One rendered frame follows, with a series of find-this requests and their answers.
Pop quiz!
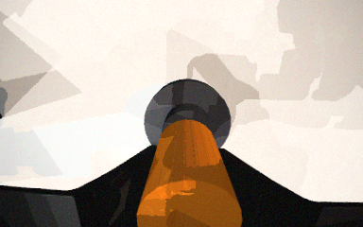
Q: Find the orange cylinder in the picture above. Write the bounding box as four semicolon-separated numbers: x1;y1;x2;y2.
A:
136;119;243;227

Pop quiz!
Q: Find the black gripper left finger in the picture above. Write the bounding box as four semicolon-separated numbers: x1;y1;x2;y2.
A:
0;145;157;227

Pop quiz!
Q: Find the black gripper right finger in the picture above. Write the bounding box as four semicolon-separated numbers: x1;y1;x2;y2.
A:
218;148;363;227

